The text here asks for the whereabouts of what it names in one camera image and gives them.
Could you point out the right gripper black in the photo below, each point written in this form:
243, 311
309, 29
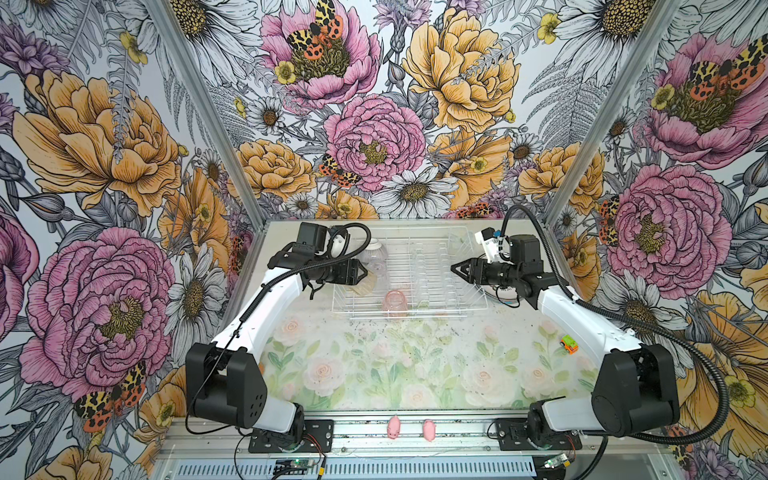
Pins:
474, 263

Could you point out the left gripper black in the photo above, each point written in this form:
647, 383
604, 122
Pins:
349, 273

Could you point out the pink glass cup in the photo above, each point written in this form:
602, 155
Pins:
395, 304

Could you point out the yellow glass cup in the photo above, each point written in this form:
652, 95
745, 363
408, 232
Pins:
366, 285

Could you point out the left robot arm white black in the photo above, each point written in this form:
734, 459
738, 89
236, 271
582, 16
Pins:
225, 383

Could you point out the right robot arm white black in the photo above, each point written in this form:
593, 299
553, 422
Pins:
635, 390

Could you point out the clear glass cup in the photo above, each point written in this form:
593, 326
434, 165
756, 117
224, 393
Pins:
374, 258

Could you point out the small orange green toy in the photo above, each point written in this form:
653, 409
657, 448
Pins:
569, 344

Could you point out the right pink clip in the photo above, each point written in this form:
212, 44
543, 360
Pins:
429, 430

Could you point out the pink clip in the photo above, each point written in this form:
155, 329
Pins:
429, 430
393, 427

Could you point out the left pink clip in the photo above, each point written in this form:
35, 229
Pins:
393, 427

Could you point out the right circuit board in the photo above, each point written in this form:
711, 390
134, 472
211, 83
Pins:
561, 460

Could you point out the green circuit board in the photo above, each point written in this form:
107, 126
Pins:
293, 467

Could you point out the white wire dish rack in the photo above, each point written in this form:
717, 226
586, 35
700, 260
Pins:
419, 265

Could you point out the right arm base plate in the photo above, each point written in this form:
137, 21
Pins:
516, 434

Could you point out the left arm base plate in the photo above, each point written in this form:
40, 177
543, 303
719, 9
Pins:
313, 436

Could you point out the aluminium front rail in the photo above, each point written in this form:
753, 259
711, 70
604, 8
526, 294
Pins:
463, 449

